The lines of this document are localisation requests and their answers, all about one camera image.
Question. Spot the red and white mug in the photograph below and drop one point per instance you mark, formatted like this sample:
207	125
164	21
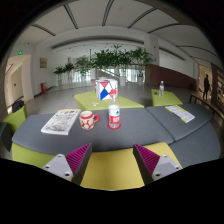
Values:
87	120

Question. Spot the yellow-edged printed leaflet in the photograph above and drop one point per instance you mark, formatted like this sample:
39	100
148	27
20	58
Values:
180	113

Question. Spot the yellow upholstered seat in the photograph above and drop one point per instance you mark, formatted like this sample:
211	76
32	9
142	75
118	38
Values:
113	170

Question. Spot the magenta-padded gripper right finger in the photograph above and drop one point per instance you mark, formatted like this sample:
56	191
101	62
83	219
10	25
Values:
160	165

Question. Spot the small clear water bottle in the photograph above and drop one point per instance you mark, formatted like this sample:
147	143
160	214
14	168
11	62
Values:
161	89

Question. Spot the row of potted plants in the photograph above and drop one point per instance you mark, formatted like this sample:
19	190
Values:
110	60

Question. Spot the printed magazine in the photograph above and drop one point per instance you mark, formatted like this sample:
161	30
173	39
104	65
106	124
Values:
61	121

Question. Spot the green exit sign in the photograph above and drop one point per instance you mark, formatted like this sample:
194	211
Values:
20	52

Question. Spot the wide yellow-green low table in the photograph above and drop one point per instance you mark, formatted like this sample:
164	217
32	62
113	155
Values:
85	101

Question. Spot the small yellow-green low table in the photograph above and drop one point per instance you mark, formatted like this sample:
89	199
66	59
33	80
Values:
170	99

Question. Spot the person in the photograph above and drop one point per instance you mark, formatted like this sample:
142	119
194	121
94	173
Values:
206	86

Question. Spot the red fire extinguisher box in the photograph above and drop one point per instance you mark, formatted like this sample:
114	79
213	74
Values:
43	88

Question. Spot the black bag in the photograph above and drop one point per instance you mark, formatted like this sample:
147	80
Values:
17	106

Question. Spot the yellow-green stool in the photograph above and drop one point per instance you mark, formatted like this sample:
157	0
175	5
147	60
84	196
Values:
15	120

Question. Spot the framed wall picture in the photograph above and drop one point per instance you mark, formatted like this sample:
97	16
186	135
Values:
43	62

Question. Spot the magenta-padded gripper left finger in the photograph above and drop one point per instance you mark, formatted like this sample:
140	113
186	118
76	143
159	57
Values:
63	165

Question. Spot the white box, red blue triangles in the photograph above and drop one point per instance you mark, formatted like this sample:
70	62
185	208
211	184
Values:
106	89

